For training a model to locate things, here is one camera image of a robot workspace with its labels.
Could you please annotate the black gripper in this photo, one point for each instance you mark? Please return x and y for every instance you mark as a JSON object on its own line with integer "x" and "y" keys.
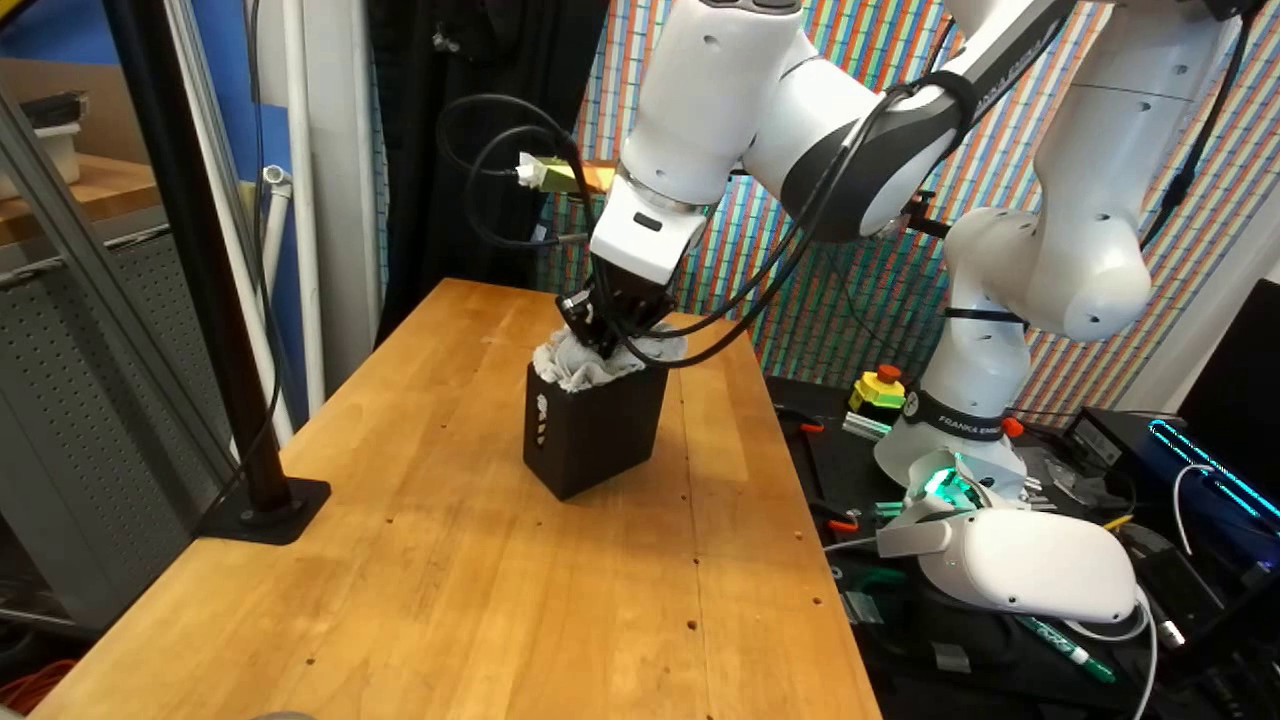
{"x": 615, "y": 304}

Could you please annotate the aluminium frame post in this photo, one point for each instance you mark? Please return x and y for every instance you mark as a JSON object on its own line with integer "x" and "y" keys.
{"x": 133, "y": 372}

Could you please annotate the black vertical pole stand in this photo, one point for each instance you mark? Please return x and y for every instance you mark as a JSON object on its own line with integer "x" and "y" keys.
{"x": 259, "y": 503}

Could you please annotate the red yellow emergency stop button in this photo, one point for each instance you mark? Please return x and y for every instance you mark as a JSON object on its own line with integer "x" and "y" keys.
{"x": 880, "y": 393}

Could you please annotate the black plastic basket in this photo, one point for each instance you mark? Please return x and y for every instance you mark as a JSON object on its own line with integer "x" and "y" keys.
{"x": 587, "y": 436}

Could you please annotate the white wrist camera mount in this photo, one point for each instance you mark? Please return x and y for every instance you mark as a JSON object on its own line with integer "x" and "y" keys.
{"x": 641, "y": 228}

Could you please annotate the white VR headset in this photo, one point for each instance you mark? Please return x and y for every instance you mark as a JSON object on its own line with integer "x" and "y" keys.
{"x": 1000, "y": 559}

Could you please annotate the white towel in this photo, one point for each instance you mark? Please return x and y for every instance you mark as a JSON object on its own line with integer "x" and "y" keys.
{"x": 573, "y": 364}

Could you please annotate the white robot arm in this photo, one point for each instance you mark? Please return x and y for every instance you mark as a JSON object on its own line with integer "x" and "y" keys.
{"x": 737, "y": 90}

